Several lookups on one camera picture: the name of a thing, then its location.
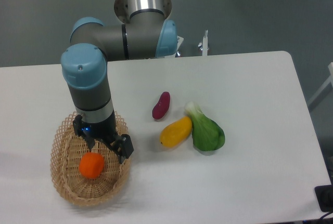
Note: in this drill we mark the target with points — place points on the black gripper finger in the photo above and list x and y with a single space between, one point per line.
80 131
122 146

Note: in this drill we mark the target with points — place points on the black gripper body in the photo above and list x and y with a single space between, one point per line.
104 130

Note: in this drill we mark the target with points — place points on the orange fruit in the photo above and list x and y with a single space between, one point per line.
91 165

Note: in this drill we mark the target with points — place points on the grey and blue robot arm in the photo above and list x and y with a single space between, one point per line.
145 33

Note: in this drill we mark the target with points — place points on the woven wicker basket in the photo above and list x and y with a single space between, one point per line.
65 156

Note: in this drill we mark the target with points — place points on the purple sweet potato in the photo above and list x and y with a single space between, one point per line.
162 106

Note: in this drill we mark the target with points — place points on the yellow mango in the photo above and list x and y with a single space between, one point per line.
176 132

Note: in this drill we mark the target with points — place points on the green bok choy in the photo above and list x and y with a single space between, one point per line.
207 134

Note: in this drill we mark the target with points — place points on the black device at table edge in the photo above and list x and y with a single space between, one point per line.
324 197

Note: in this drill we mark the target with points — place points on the white metal bracket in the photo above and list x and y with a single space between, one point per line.
203 46

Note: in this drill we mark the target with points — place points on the white furniture frame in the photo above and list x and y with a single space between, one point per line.
322 92

